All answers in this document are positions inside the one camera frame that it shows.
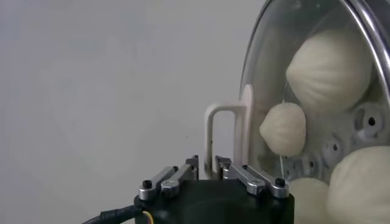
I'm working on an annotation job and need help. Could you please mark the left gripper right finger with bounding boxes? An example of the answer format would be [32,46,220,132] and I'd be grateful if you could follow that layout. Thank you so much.
[215,156,290,198]

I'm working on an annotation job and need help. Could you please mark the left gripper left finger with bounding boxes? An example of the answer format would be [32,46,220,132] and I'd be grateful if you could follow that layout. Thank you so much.
[138,155,199,201]

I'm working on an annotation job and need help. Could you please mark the white steamed baozi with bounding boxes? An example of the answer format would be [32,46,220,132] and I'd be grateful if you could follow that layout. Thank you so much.
[258,102,307,158]
[285,29,374,115]
[325,145,390,224]
[288,177,332,224]

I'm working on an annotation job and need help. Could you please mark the glass lid with cream handle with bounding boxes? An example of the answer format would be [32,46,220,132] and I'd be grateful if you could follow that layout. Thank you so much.
[204,0,390,224]

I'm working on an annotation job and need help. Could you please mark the perforated steel steamer basket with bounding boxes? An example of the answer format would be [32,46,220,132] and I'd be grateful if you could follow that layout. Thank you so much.
[285,100,390,186]

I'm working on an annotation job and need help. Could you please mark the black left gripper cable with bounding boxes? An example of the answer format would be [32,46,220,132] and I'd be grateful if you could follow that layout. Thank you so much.
[81,204,155,224]

